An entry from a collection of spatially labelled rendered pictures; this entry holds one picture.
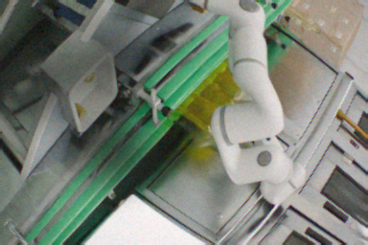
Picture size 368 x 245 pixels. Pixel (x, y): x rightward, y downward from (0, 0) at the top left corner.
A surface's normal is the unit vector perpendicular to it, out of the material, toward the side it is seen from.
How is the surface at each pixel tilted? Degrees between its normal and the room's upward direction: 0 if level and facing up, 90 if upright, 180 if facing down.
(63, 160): 90
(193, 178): 90
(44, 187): 90
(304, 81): 90
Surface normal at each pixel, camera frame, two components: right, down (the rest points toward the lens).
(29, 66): 0.00, -0.50
